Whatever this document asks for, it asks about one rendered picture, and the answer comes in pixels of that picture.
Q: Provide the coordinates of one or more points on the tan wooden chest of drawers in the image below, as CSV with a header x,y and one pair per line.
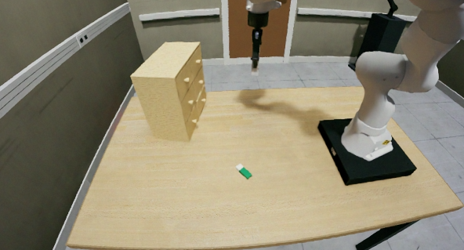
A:
x,y
155,85

